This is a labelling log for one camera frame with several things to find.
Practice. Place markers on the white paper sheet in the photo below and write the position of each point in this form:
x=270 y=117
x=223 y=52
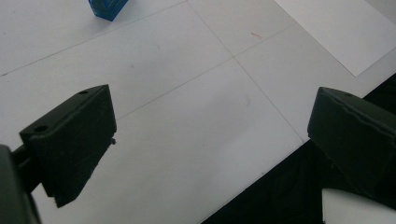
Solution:
x=342 y=31

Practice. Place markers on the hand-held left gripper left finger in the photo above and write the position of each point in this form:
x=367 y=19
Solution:
x=68 y=140

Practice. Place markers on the blue plastic block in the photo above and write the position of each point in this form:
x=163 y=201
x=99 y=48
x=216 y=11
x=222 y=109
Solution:
x=107 y=7

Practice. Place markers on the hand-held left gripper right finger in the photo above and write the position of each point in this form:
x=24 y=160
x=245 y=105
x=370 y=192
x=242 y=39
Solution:
x=355 y=140

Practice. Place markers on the white rounded object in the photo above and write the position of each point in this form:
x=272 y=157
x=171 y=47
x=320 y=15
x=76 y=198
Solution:
x=358 y=208

